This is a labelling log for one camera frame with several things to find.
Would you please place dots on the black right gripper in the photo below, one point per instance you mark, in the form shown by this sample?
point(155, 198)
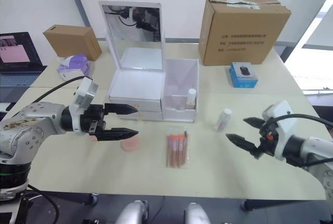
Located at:
point(268, 140)

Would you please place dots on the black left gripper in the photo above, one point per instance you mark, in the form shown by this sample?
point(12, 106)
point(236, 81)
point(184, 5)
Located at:
point(91, 119)

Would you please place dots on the white organizer drawer gold knob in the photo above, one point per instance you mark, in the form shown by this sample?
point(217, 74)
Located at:
point(151, 116)
point(151, 105)

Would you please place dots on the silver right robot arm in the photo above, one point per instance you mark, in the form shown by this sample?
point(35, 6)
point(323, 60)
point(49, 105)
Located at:
point(316, 147)

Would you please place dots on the round pink makeup sponge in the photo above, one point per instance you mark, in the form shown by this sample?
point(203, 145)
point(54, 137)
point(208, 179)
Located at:
point(130, 146)
point(94, 138)

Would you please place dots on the white mirrored makeup organizer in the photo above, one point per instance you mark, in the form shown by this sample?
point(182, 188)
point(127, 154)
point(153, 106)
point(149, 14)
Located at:
point(135, 86)

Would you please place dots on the pink bottle white cap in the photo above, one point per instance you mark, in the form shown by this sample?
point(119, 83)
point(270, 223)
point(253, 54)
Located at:
point(223, 121)

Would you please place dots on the blue computer mouse box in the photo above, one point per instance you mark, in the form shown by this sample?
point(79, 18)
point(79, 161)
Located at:
point(243, 75)

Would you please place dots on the beige bottle white cap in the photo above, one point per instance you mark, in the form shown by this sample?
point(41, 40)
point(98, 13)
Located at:
point(191, 99)

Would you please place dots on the purple tissue pack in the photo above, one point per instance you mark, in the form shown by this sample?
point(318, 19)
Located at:
point(74, 65)

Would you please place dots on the silver rounded shape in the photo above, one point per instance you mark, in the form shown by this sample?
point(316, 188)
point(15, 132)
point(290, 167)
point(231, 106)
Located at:
point(130, 213)
point(196, 214)

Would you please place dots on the small plain cardboard box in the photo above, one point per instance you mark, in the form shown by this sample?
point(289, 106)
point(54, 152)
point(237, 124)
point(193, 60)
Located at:
point(70, 41)

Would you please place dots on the large printed cardboard box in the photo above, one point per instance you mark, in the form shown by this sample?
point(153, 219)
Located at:
point(234, 39)

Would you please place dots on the black laptop pink screen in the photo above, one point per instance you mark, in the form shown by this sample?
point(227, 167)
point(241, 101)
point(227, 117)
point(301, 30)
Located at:
point(15, 49)

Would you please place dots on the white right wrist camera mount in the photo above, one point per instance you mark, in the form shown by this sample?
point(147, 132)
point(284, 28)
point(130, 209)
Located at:
point(283, 130)

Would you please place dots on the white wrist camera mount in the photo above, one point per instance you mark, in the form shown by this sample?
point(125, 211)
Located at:
point(283, 130)
point(84, 91)

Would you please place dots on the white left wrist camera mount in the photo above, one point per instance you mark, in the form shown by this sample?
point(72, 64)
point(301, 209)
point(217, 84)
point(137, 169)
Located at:
point(84, 91)

